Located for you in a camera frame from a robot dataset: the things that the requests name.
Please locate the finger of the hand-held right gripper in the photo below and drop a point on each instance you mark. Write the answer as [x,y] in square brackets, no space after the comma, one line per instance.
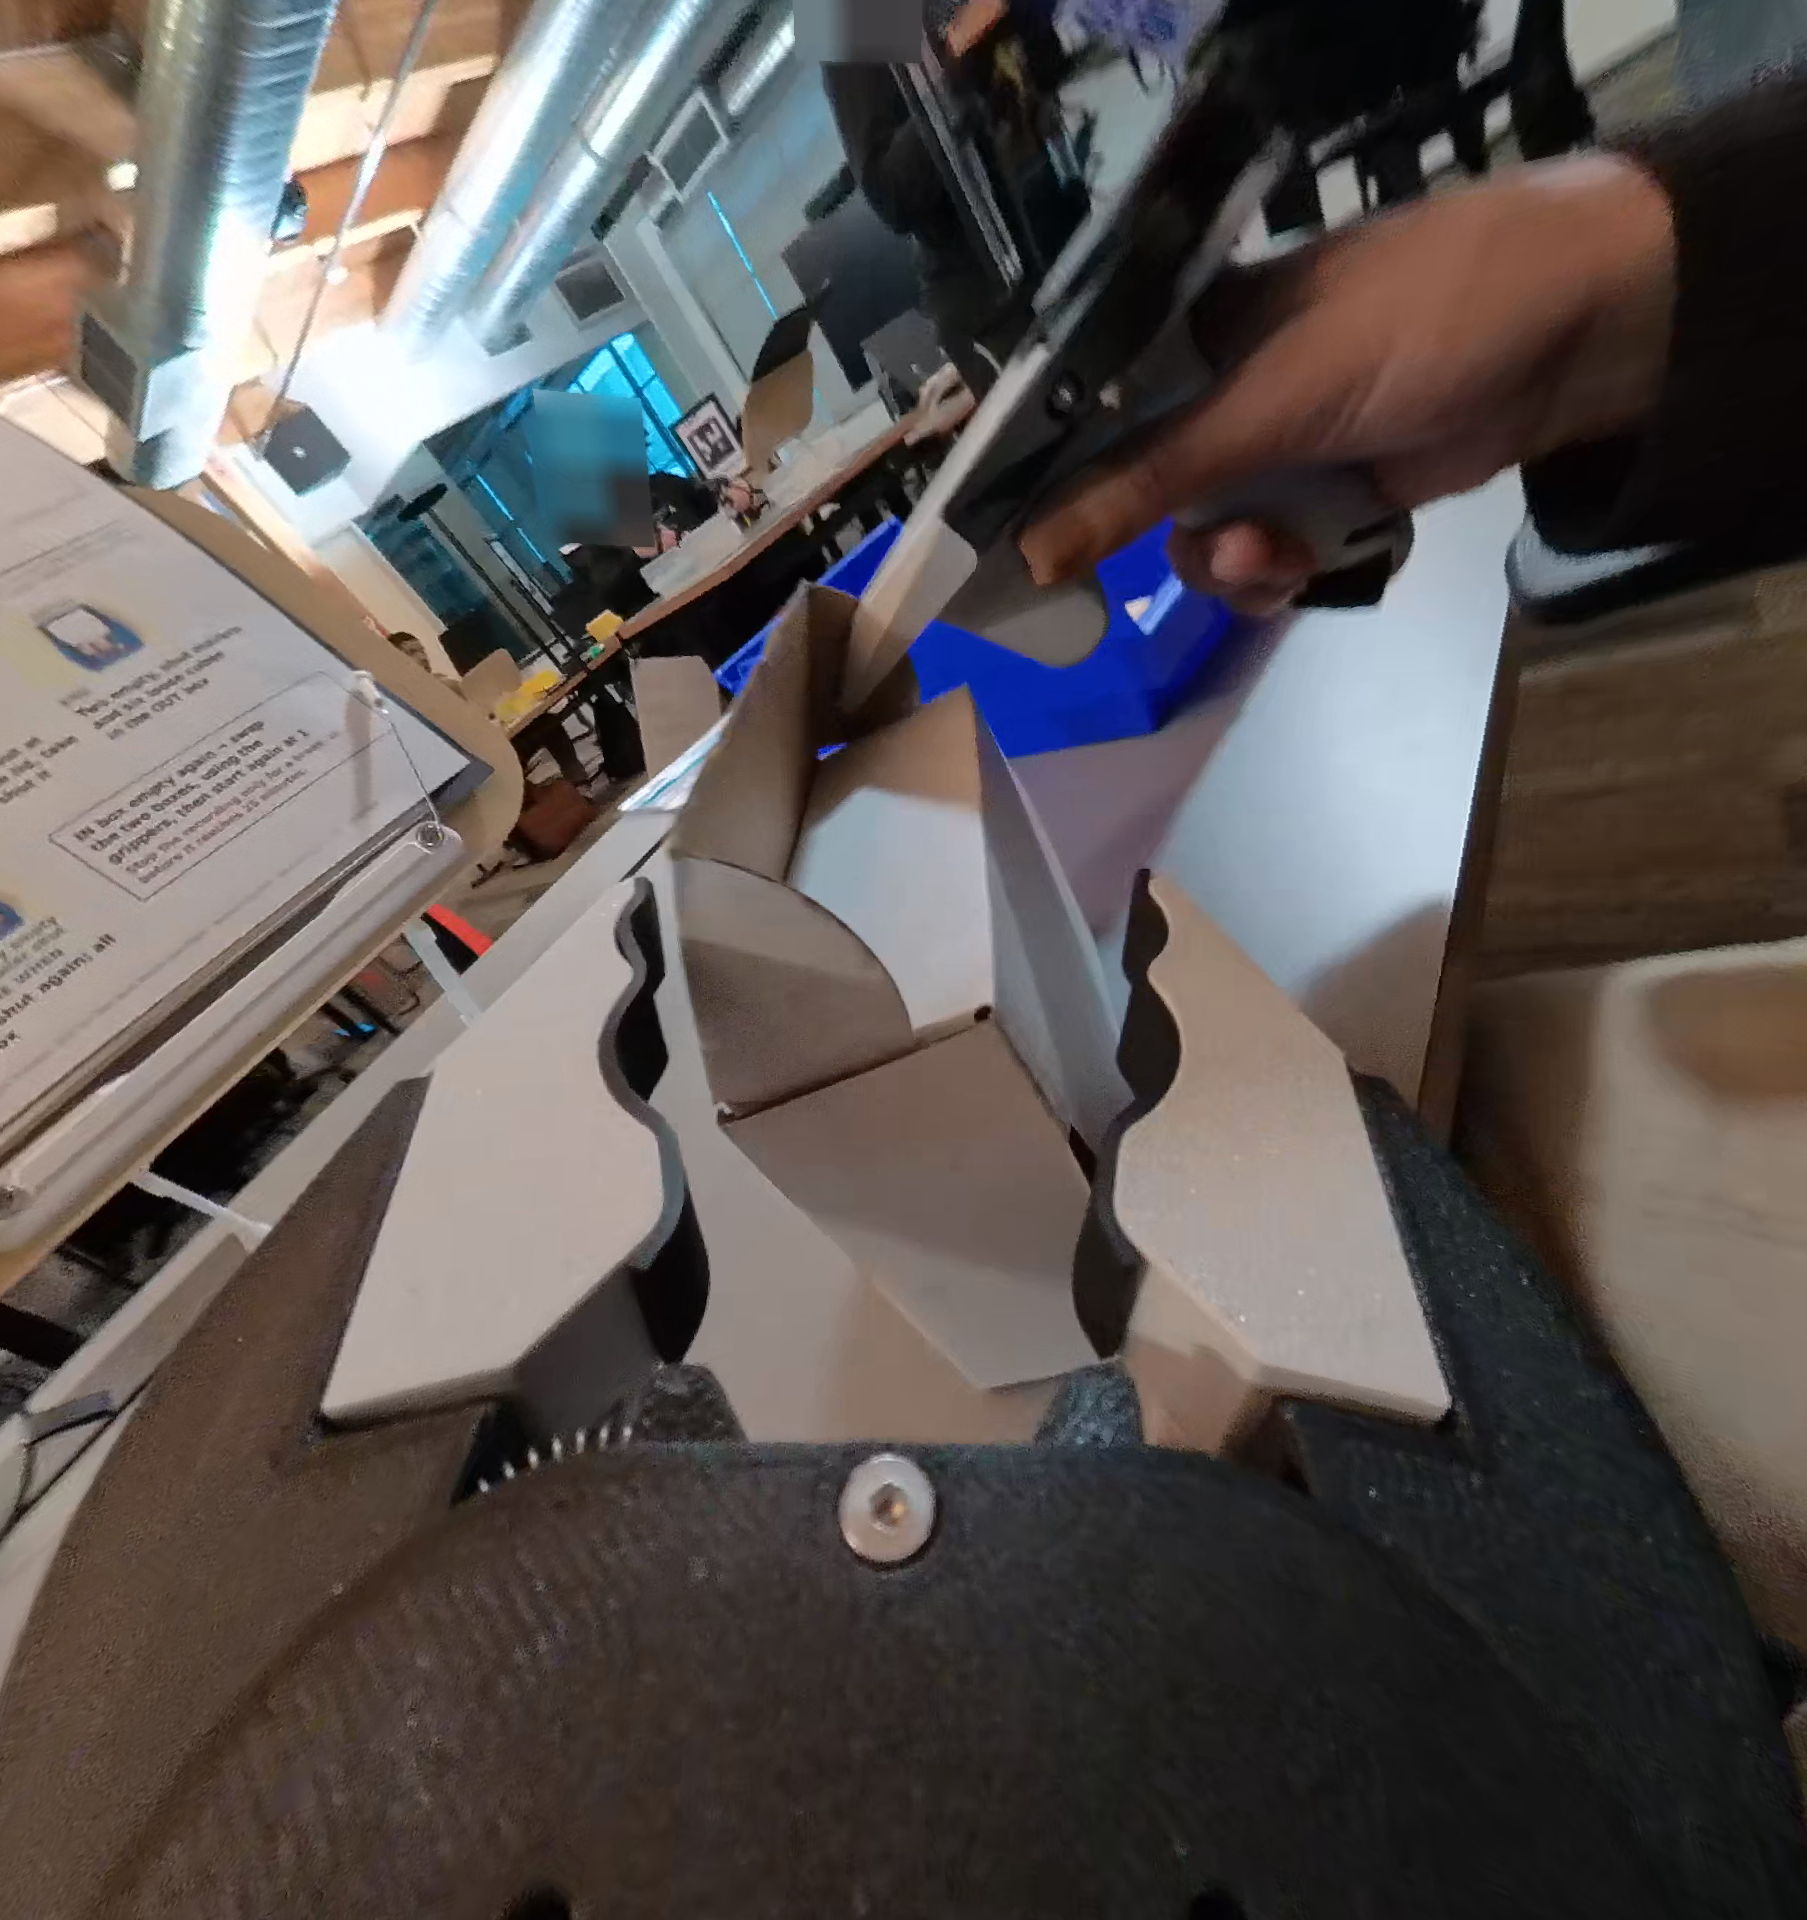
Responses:
[926,603]
[979,482]

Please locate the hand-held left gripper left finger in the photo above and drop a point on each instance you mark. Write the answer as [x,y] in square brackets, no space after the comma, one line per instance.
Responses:
[515,1202]

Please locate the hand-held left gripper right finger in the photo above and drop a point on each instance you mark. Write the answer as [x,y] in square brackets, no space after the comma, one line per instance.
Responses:
[1263,1202]

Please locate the blue plastic bin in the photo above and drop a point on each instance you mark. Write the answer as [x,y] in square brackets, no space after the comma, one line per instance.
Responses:
[1113,687]

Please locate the white cardboard mailer box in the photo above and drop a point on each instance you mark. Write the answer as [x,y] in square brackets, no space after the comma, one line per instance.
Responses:
[905,1175]

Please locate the person's right forearm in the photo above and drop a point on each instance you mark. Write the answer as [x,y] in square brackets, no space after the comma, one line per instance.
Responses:
[1775,300]

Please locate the grey desk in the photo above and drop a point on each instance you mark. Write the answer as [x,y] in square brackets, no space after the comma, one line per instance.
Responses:
[1322,780]

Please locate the person's right hand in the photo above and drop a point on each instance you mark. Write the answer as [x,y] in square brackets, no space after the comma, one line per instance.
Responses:
[1443,331]

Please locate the wooden background table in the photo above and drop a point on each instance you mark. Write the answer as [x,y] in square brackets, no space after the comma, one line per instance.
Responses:
[785,524]

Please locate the red tape strip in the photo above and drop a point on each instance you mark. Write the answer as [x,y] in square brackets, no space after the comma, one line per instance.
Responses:
[450,945]

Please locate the tan board panel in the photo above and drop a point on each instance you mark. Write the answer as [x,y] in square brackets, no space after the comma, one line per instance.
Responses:
[677,715]

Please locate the black white marker tag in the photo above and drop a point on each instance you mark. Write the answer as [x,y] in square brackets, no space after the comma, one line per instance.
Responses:
[707,436]

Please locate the person's leg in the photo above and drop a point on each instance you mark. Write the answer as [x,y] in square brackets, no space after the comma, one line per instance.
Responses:
[1669,1202]

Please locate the ceiling air vent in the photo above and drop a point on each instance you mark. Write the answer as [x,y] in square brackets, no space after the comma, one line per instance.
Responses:
[584,290]

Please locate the grey mesh shoe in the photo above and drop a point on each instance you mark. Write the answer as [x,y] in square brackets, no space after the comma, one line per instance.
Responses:
[1587,576]

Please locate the printed instruction sheet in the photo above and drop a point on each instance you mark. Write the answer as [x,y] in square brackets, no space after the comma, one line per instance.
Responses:
[123,724]

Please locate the black ceiling speaker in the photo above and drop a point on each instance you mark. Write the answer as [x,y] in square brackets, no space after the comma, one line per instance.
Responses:
[304,450]

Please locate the silver spiral ventilation duct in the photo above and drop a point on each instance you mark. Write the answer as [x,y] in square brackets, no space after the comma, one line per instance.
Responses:
[543,153]
[201,182]

